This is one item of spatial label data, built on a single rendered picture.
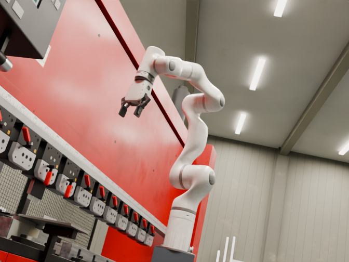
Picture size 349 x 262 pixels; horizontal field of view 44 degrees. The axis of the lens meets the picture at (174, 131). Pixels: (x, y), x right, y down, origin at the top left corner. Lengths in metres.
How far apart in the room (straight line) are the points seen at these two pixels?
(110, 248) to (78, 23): 2.53
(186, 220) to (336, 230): 11.09
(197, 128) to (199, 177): 0.26
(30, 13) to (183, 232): 1.28
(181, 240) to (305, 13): 6.24
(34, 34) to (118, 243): 3.35
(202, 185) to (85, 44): 0.94
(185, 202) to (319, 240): 10.87
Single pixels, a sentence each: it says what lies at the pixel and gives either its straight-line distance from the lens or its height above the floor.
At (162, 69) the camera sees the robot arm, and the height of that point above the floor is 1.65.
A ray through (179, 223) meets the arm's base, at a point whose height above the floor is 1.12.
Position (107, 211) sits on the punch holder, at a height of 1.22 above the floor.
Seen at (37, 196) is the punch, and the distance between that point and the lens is 2.14.
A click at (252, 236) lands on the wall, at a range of 12.38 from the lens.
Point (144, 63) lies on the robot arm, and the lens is 1.86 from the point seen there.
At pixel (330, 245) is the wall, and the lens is 12.87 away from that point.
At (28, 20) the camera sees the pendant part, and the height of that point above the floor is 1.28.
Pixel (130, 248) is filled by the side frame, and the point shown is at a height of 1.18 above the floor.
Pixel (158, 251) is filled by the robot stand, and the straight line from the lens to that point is 1.96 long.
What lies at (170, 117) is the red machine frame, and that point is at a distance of 3.56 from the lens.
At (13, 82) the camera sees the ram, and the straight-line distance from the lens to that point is 1.87.
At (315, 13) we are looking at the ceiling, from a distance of 7.82.
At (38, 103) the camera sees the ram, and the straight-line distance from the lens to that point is 2.01.
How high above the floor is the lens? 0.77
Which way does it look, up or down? 22 degrees up
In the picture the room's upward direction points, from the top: 13 degrees clockwise
